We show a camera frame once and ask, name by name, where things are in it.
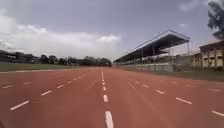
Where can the low distant building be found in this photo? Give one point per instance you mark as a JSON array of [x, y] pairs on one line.
[[16, 57]]

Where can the roofed grandstand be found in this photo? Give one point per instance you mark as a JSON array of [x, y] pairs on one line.
[[156, 48]]

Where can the low grey wall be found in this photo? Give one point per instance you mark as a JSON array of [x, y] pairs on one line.
[[153, 67]]

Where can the distant row of trees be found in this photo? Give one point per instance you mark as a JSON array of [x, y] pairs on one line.
[[86, 61]]

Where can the red running track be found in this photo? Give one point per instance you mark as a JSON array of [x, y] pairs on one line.
[[76, 106]]

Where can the grass field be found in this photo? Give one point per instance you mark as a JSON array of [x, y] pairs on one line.
[[30, 66]]

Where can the yellow building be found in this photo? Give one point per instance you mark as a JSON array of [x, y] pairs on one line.
[[211, 56]]

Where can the grass verge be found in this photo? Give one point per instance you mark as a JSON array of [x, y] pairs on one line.
[[196, 74]]

